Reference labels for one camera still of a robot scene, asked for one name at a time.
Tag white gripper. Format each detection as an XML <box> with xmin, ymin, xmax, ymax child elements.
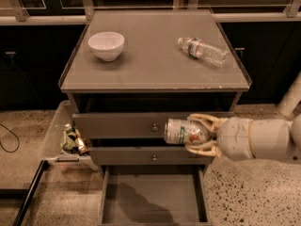
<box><xmin>185</xmin><ymin>114</ymin><xmax>253</xmax><ymax>160</ymax></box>

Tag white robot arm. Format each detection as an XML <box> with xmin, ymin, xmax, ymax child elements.
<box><xmin>185</xmin><ymin>114</ymin><xmax>300</xmax><ymax>160</ymax></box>

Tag grey bottom drawer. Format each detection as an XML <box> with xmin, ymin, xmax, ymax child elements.
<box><xmin>99</xmin><ymin>165</ymin><xmax>213</xmax><ymax>226</ymax></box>

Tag grey drawer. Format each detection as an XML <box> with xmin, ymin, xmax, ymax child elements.
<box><xmin>89</xmin><ymin>146</ymin><xmax>214</xmax><ymax>166</ymax></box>
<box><xmin>99</xmin><ymin>165</ymin><xmax>213</xmax><ymax>226</ymax></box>
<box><xmin>72</xmin><ymin>112</ymin><xmax>190</xmax><ymax>138</ymax></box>

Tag grey drawer cabinet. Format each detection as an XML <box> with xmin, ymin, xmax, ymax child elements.
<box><xmin>57</xmin><ymin>8</ymin><xmax>252</xmax><ymax>226</ymax></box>

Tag grey middle drawer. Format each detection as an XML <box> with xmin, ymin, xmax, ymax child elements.
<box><xmin>89</xmin><ymin>146</ymin><xmax>214</xmax><ymax>166</ymax></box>

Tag grey top drawer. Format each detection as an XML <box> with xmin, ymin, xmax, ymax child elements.
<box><xmin>72</xmin><ymin>112</ymin><xmax>190</xmax><ymax>138</ymax></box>

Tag clear plastic water bottle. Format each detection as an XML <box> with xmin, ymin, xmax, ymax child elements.
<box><xmin>178</xmin><ymin>38</ymin><xmax>229</xmax><ymax>68</ymax></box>

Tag white ceramic bowl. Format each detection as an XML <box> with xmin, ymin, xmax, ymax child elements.
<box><xmin>88</xmin><ymin>32</ymin><xmax>125</xmax><ymax>61</ymax></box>

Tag bottles in storage bin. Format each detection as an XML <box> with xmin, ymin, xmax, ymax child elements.
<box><xmin>60</xmin><ymin>123</ymin><xmax>89</xmax><ymax>156</ymax></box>

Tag clear plastic storage bin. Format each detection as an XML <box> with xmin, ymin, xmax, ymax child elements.
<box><xmin>40</xmin><ymin>100</ymin><xmax>98</xmax><ymax>171</ymax></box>

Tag black floor rail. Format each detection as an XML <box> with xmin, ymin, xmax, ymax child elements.
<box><xmin>12</xmin><ymin>160</ymin><xmax>49</xmax><ymax>226</ymax></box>

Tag black floor cable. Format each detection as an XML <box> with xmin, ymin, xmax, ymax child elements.
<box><xmin>0</xmin><ymin>123</ymin><xmax>21</xmax><ymax>153</ymax></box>

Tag metal frame railing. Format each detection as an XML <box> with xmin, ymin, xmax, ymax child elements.
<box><xmin>0</xmin><ymin>0</ymin><xmax>301</xmax><ymax>24</ymax></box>

